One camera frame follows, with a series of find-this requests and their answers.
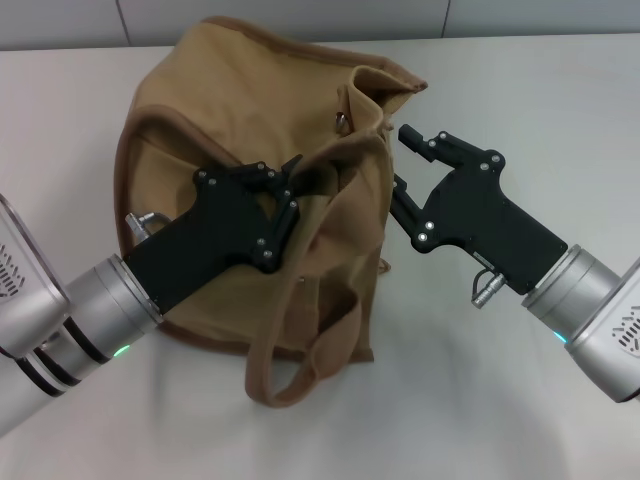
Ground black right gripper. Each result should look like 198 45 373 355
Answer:
391 123 569 296

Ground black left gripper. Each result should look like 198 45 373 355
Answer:
122 154 305 316

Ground khaki canvas food bag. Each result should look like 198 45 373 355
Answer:
113 14 430 407

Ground left gripper cable with plug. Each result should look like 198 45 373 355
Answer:
126 211 174 237

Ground gripper cable with plug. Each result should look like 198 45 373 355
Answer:
468 266 509 307
126 211 174 237

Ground right gripper cable with plug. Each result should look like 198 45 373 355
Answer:
468 266 509 307

